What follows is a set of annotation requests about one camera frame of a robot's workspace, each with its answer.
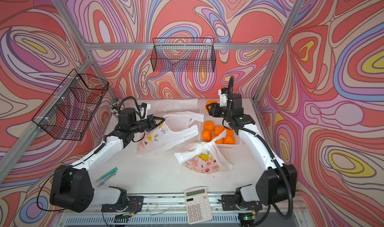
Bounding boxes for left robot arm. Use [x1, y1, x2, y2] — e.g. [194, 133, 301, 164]
[50, 108, 165, 213]

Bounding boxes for green pen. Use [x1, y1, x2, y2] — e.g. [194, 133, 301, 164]
[97, 167, 119, 187]

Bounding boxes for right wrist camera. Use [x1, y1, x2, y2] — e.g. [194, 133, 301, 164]
[219, 88, 229, 107]

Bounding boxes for white printed plastic bag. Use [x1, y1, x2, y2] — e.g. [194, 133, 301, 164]
[174, 131, 233, 174]

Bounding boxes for black wire basket left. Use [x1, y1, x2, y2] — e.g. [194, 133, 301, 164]
[32, 69, 109, 141]

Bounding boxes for pink desk calculator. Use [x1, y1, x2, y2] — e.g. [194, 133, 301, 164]
[184, 187, 213, 225]

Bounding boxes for black wire basket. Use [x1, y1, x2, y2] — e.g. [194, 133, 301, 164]
[151, 37, 216, 73]
[32, 69, 109, 141]

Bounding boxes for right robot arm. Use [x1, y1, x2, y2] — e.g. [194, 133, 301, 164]
[206, 88, 298, 220]

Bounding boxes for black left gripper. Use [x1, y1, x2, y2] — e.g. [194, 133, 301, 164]
[129, 116, 165, 136]

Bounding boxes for black wire basket rear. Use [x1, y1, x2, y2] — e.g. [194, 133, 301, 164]
[151, 37, 216, 73]

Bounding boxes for orange behind top orange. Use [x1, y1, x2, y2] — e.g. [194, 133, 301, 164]
[203, 121, 215, 131]

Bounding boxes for white plastic basket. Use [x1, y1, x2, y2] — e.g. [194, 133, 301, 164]
[198, 99, 242, 148]

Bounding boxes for right rear orange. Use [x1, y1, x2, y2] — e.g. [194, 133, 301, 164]
[205, 100, 218, 111]

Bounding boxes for centre orange in basket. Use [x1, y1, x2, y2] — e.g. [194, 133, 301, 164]
[213, 126, 224, 136]

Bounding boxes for bottom edge orange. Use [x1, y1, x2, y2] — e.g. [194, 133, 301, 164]
[223, 135, 236, 145]

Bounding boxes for metal pen cup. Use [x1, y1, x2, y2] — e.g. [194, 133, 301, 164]
[110, 100, 124, 118]

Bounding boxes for left orange in basket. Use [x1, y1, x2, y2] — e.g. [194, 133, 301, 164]
[202, 130, 212, 142]

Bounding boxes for corner orange at left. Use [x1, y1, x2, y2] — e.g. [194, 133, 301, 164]
[211, 136, 224, 144]

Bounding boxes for lower left orange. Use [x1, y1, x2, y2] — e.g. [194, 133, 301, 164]
[225, 129, 234, 136]

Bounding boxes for orange in basket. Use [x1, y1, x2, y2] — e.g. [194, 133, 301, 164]
[202, 130, 212, 142]
[213, 126, 224, 136]

